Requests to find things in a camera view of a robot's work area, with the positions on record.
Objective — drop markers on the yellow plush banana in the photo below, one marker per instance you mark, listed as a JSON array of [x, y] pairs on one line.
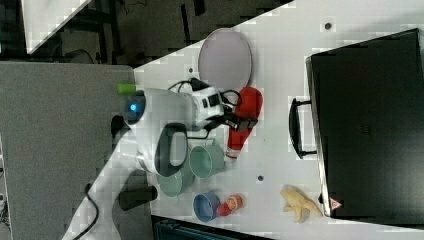
[[296, 202]]

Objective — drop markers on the green metal bucket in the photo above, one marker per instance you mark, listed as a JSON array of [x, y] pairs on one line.
[[207, 159]]

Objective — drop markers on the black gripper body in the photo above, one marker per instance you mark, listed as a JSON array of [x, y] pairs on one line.
[[230, 118]]

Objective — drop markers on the black cylinder lower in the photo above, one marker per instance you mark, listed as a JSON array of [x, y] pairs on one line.
[[133, 198]]

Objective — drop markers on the red plush ketchup bottle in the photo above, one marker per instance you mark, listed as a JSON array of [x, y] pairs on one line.
[[249, 106]]

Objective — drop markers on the black toaster oven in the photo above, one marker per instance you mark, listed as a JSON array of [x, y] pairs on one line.
[[366, 103]]

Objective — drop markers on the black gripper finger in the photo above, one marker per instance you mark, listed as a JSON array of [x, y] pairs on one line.
[[245, 123]]

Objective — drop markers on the black cup holder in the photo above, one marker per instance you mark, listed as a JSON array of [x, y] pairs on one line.
[[118, 127]]

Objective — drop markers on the orange and red toy fruit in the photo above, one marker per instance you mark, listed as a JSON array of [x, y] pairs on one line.
[[234, 202]]

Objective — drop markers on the grey oval plate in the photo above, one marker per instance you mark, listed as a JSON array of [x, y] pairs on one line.
[[225, 60]]

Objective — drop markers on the blue bowl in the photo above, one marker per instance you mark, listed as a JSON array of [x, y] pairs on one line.
[[205, 206]]

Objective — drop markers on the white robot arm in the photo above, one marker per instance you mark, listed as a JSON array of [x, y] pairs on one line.
[[159, 122]]

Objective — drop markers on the green cylinder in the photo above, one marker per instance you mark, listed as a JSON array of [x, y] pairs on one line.
[[126, 88]]

